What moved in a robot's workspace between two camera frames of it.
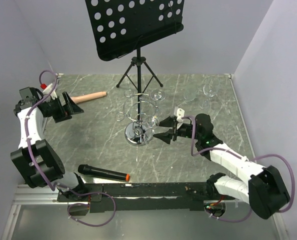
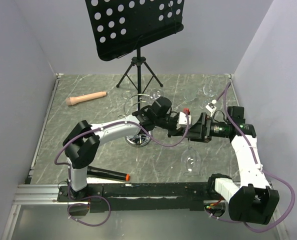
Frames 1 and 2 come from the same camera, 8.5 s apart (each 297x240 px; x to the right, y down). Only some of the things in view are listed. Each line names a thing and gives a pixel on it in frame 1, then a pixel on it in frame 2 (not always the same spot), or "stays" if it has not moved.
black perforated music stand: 121,26 stays
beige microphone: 77,99 stays
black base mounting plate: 117,197 stays
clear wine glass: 152,123 to 190,161
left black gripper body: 53,108 to 168,123
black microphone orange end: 86,169 stays
